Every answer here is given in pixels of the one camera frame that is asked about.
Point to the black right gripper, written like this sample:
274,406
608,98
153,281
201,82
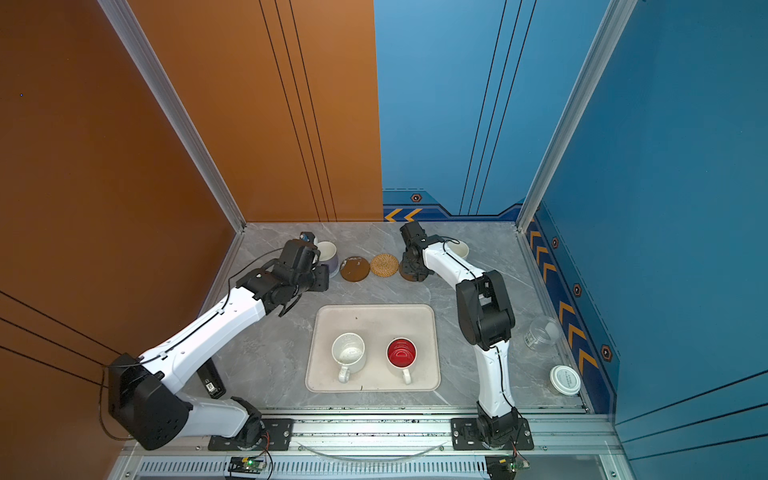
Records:
406,266

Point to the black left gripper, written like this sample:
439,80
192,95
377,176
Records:
323,280

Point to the lavender mug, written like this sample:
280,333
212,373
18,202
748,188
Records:
328,255

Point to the cream white mug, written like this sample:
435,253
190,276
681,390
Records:
458,248

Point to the red interior white mug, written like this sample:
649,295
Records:
401,354

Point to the white ribbed mug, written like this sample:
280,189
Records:
349,352

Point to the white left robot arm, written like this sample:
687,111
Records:
145,393

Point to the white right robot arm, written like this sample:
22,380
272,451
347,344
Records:
485,318

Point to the round woven rattan coaster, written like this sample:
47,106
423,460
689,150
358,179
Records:
384,265

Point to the glossy dark brown coaster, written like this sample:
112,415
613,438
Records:
354,268

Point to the beige serving tray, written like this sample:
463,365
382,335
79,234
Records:
378,325

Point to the black stapler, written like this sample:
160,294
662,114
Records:
211,379

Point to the clear glass cup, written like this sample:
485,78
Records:
543,334

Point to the green circuit board left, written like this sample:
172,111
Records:
247,467

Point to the white lidded jar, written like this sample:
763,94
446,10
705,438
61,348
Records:
565,380

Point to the circuit board right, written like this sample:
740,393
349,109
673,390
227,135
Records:
505,467

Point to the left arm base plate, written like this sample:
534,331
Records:
271,434

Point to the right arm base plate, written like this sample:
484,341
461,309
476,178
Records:
465,435

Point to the aluminium front rail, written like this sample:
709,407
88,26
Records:
394,444

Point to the aluminium corner post left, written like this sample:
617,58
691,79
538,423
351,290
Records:
129,31

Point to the aluminium corner post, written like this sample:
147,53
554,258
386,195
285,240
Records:
608,34
129,31

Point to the aluminium corner post right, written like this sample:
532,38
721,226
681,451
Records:
608,34

